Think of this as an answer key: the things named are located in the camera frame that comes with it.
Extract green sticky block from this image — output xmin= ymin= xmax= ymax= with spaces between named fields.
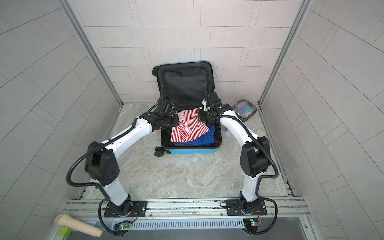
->
xmin=58 ymin=227 xmax=72 ymax=237

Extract aluminium corner post left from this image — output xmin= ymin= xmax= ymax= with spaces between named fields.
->
xmin=58 ymin=0 xmax=123 ymax=107

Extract red white striped shirt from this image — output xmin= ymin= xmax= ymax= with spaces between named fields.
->
xmin=171 ymin=107 xmax=210 ymax=144

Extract circuit board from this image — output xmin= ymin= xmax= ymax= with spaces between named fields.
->
xmin=243 ymin=219 xmax=262 ymax=233
xmin=114 ymin=221 xmax=132 ymax=230

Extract clear toiletry bag black trim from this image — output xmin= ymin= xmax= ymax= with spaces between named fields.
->
xmin=233 ymin=100 xmax=258 ymax=122

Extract blue suitcase black lining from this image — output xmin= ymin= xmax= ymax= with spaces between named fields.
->
xmin=152 ymin=61 xmax=222 ymax=157

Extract right circuit board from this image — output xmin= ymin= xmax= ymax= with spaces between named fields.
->
xmin=243 ymin=219 xmax=262 ymax=233

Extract left circuit board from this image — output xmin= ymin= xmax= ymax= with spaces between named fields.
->
xmin=114 ymin=221 xmax=132 ymax=230

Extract aluminium corner post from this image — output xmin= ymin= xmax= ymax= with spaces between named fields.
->
xmin=58 ymin=0 xmax=123 ymax=107
xmin=259 ymin=0 xmax=312 ymax=107

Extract beige handle tool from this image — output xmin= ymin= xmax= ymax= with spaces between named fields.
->
xmin=54 ymin=214 xmax=104 ymax=238

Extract blue shirt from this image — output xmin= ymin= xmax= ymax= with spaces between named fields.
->
xmin=174 ymin=124 xmax=216 ymax=146

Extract aluminium corner post right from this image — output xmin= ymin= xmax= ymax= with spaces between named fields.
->
xmin=259 ymin=0 xmax=312 ymax=107

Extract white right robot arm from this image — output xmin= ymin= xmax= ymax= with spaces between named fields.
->
xmin=198 ymin=93 xmax=271 ymax=213

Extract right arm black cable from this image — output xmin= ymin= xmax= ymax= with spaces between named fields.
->
xmin=203 ymin=83 xmax=280 ymax=235

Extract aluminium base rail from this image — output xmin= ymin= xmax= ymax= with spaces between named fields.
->
xmin=63 ymin=197 xmax=311 ymax=222

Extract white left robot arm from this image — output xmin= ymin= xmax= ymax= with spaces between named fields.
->
xmin=85 ymin=100 xmax=179 ymax=208

